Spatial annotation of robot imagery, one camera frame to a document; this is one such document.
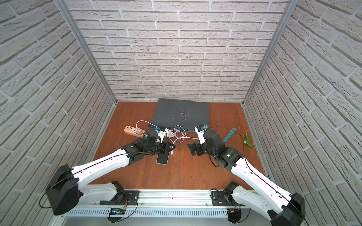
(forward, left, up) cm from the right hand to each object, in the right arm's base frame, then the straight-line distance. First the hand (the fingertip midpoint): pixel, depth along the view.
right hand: (192, 143), depth 75 cm
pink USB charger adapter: (+17, +34, -11) cm, 40 cm away
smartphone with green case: (0, +19, -19) cm, 26 cm away
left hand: (+2, +9, -2) cm, 9 cm away
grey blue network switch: (+33, +6, -15) cm, 36 cm away
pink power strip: (+20, +41, -15) cm, 48 cm away
